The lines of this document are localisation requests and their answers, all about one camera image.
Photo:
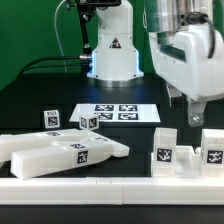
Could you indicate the white chair seat part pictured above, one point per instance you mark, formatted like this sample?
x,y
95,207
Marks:
x,y
188,161

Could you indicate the small white tagged cube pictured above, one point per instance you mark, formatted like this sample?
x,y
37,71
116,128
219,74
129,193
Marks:
x,y
89,121

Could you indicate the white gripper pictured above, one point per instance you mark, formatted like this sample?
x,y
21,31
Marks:
x,y
197,76

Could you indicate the small white tagged nut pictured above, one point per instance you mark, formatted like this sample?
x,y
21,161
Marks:
x,y
51,119

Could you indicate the white front fence bar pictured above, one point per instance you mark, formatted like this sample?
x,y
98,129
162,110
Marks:
x,y
112,191

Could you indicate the white marker sheet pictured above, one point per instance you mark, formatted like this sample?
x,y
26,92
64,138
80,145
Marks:
x,y
118,112

